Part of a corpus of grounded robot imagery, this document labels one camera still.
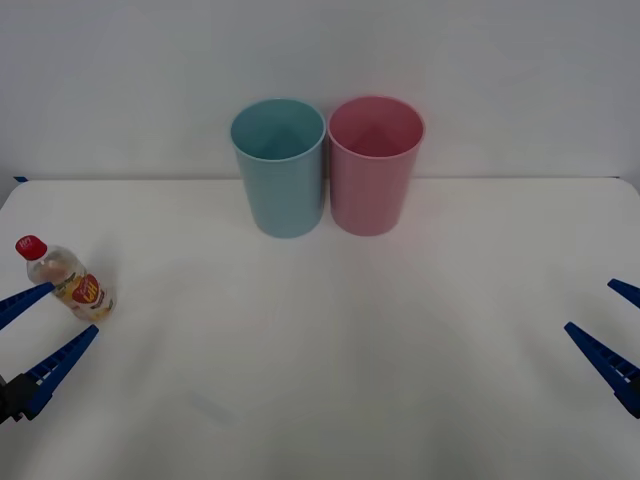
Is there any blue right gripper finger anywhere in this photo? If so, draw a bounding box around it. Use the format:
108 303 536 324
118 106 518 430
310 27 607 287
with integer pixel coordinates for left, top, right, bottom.
563 321 640 420
607 278 640 307

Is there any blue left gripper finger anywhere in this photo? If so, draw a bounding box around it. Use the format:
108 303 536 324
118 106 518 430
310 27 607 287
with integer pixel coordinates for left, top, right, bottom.
3 324 100 422
0 280 55 332

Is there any clear bottle with red cap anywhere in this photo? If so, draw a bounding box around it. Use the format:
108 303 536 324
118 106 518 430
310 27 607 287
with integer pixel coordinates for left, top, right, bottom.
15 234 117 321

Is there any pink plastic bin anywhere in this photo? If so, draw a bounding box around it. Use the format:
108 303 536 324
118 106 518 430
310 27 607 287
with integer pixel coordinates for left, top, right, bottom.
327 95 426 237

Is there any pale blue plastic bin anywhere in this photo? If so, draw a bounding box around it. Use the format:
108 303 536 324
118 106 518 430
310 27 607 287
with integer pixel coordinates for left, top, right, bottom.
229 97 327 239

